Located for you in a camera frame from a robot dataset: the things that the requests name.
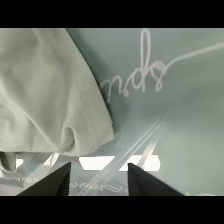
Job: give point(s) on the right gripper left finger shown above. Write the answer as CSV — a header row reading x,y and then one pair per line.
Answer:
x,y
55,184

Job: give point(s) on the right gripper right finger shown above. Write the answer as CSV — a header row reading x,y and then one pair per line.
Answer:
x,y
143,183

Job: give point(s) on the pale green garment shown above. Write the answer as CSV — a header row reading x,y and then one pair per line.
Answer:
x,y
43,96

